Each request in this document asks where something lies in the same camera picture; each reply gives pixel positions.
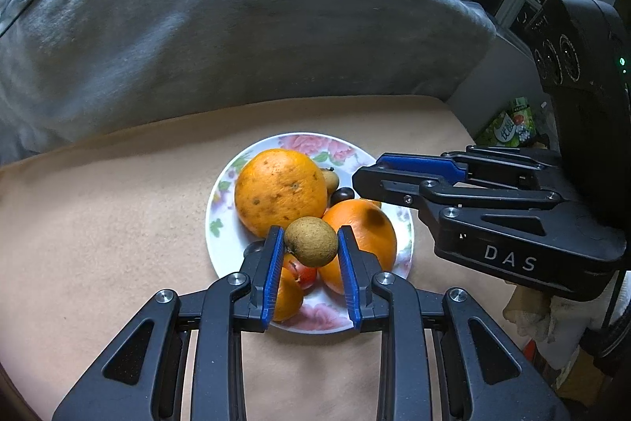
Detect red tomato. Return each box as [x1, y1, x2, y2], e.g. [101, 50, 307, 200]
[283, 253, 319, 290]

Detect green printed package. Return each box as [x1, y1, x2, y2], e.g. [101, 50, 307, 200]
[476, 98, 536, 149]

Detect tan mat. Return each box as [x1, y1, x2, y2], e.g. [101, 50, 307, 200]
[0, 94, 558, 421]

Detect person's right hand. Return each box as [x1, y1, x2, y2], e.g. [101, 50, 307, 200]
[508, 285, 599, 370]

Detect grey fleece blanket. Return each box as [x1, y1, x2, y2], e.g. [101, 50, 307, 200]
[0, 0, 496, 165]

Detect smooth orange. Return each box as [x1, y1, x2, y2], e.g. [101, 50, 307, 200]
[318, 199, 398, 296]

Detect spotted orange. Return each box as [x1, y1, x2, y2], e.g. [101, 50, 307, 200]
[234, 149, 329, 238]

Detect small olive green fruit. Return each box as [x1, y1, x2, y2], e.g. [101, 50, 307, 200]
[284, 217, 339, 267]
[320, 167, 341, 195]

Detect white floral plate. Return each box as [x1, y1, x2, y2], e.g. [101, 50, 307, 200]
[206, 132, 415, 334]

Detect brown cardboard box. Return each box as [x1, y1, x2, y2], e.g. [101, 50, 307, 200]
[554, 359, 609, 408]

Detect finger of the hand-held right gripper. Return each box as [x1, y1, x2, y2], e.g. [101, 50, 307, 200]
[377, 145, 561, 191]
[352, 165, 565, 237]

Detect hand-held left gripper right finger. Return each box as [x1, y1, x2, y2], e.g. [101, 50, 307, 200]
[336, 225, 573, 421]

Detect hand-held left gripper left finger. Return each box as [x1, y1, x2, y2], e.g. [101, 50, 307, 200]
[52, 225, 287, 421]

